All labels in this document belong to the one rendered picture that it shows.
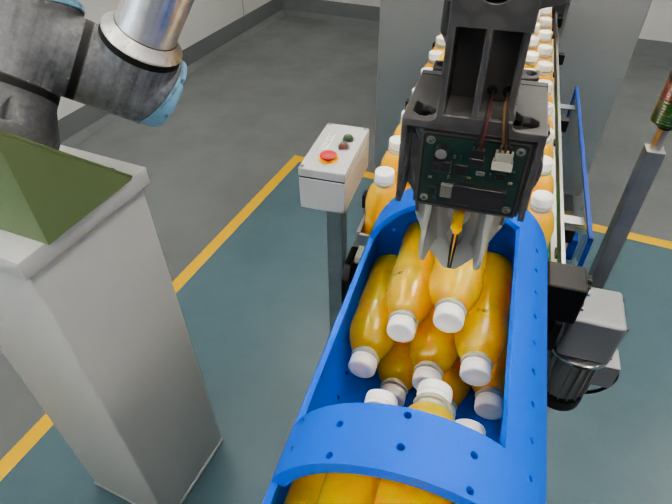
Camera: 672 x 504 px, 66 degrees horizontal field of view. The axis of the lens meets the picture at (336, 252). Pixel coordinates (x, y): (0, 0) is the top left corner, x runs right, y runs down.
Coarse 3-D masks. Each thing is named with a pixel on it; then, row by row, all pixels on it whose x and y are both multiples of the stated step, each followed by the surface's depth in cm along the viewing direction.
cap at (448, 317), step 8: (440, 304) 66; (448, 304) 65; (440, 312) 65; (448, 312) 64; (456, 312) 64; (440, 320) 66; (448, 320) 65; (456, 320) 65; (440, 328) 66; (448, 328) 66; (456, 328) 66
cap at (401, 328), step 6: (396, 318) 69; (402, 318) 69; (408, 318) 69; (390, 324) 69; (396, 324) 69; (402, 324) 68; (408, 324) 69; (414, 324) 69; (390, 330) 70; (396, 330) 69; (402, 330) 69; (408, 330) 69; (414, 330) 69; (390, 336) 71; (396, 336) 70; (402, 336) 70; (408, 336) 70; (414, 336) 69; (402, 342) 71
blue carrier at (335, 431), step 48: (384, 240) 88; (528, 240) 72; (528, 288) 65; (336, 336) 71; (528, 336) 60; (336, 384) 73; (528, 384) 55; (336, 432) 49; (384, 432) 47; (432, 432) 47; (528, 432) 51; (288, 480) 52; (432, 480) 43; (480, 480) 45; (528, 480) 48
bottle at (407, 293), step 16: (416, 224) 82; (416, 240) 79; (400, 256) 78; (416, 256) 76; (432, 256) 76; (400, 272) 74; (416, 272) 73; (400, 288) 72; (416, 288) 71; (400, 304) 71; (416, 304) 70; (432, 304) 73; (416, 320) 70
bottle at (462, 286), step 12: (456, 216) 77; (456, 228) 74; (468, 264) 68; (432, 276) 70; (444, 276) 68; (456, 276) 67; (468, 276) 67; (480, 276) 69; (432, 288) 69; (444, 288) 67; (456, 288) 66; (468, 288) 67; (480, 288) 68; (432, 300) 69; (444, 300) 66; (456, 300) 65; (468, 300) 66
